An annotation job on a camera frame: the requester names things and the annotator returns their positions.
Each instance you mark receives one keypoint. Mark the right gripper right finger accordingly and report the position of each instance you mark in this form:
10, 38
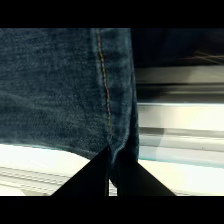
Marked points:
140, 181

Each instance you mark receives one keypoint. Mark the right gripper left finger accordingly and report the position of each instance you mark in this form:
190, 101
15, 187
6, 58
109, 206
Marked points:
88, 180

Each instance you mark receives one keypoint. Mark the blue jeans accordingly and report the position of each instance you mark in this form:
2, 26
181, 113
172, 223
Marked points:
60, 93

